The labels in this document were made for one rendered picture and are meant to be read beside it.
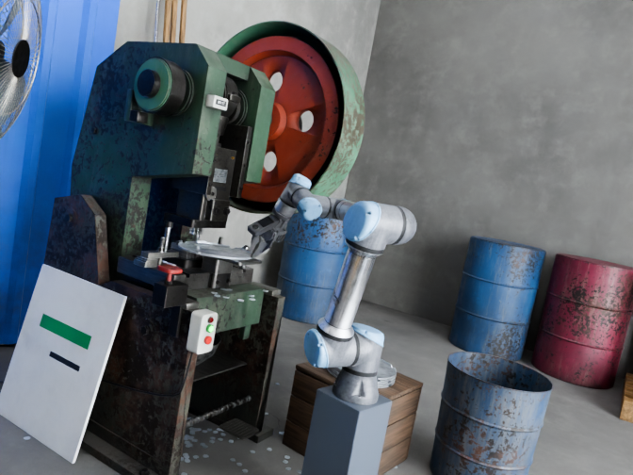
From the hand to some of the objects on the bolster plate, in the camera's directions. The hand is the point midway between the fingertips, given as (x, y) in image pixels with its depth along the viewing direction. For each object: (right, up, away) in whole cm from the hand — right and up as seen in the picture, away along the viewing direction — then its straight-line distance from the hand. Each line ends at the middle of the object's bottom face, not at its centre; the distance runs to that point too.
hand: (251, 254), depth 201 cm
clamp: (-35, -3, -4) cm, 35 cm away
